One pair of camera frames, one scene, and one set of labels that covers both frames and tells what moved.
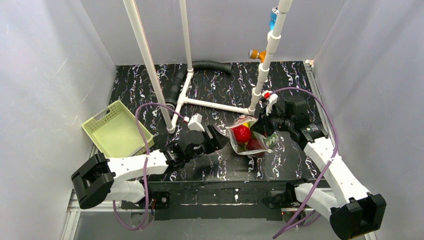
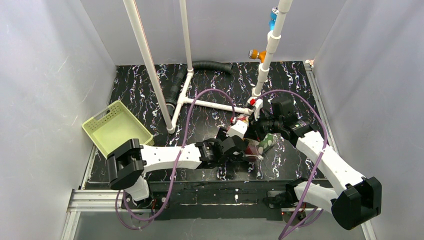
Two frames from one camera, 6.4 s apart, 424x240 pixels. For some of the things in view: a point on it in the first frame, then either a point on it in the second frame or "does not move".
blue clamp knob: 273,18 does not move
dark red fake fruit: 254,144 → 249,151
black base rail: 215,199 does not move
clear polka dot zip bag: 245,140 does not move
